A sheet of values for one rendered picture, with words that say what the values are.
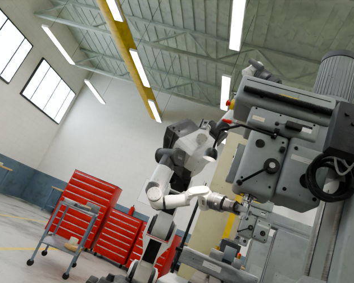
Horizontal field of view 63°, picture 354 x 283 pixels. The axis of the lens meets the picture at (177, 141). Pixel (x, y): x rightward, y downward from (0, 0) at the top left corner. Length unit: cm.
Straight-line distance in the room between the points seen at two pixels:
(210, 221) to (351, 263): 204
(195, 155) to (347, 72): 92
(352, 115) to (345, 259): 54
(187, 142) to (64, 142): 1101
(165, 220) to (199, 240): 122
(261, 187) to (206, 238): 185
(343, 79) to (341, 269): 92
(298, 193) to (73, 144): 1144
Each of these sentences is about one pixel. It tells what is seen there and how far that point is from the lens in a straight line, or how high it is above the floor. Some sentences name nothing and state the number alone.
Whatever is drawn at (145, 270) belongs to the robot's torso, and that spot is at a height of 72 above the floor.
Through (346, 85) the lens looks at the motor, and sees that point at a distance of 172.
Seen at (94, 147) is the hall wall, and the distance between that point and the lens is 1200.
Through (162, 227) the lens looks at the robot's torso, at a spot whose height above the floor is 102.
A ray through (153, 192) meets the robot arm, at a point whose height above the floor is 116.
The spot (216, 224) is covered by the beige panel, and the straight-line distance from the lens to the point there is 319.
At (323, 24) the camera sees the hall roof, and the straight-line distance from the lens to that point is 746.
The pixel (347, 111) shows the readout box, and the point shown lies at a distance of 130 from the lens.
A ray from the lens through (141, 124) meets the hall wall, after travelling 1177.
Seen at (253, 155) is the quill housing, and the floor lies 148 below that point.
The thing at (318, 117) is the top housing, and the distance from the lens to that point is 155.
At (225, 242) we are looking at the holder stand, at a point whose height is 107.
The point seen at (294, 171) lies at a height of 146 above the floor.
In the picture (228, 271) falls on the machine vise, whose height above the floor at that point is 95.
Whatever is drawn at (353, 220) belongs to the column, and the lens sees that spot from 135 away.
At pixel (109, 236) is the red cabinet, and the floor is 47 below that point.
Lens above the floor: 101
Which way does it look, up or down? 16 degrees up
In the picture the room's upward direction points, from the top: 23 degrees clockwise
